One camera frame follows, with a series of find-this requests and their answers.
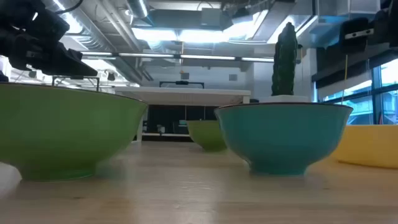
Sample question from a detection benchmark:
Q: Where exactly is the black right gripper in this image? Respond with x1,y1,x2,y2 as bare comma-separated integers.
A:
340,17,374,54

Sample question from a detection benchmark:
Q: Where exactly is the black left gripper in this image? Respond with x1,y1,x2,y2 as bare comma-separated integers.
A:
0,30,99,77

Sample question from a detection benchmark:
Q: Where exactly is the large green ceramic bowl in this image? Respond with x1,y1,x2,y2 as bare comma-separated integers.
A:
0,82,149,182

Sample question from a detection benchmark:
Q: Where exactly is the yellow bowl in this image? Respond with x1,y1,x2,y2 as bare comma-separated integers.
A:
331,124,398,170

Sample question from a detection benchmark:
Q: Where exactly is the teal ceramic bowl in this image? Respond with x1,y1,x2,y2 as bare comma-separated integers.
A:
214,101,354,177

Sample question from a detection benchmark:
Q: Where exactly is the tall green cactus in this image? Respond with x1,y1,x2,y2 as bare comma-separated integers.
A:
271,21,299,96

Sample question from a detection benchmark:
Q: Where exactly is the white rounded blurred object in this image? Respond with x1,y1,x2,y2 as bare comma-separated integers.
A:
0,161,23,200

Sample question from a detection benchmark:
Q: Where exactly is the long ceiling light strip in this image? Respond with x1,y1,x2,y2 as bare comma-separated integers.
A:
80,51,275,63

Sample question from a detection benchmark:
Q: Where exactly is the black metal rig frame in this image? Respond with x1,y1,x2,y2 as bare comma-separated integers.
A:
51,75,101,93

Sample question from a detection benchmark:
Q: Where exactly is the black bar frame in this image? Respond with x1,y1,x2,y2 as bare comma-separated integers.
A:
159,80,205,89

